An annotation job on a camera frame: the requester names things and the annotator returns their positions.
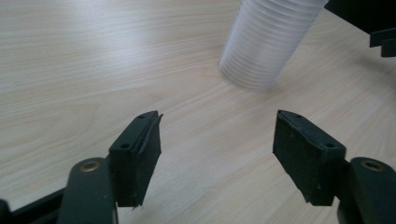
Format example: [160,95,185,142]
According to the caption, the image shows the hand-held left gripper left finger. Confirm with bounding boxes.
[108,110,163,209]

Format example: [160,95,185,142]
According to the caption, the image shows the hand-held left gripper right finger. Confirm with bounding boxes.
[272,108,347,207]

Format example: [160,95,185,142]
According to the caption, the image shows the stack of clear plastic cups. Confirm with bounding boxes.
[219,0,330,92]

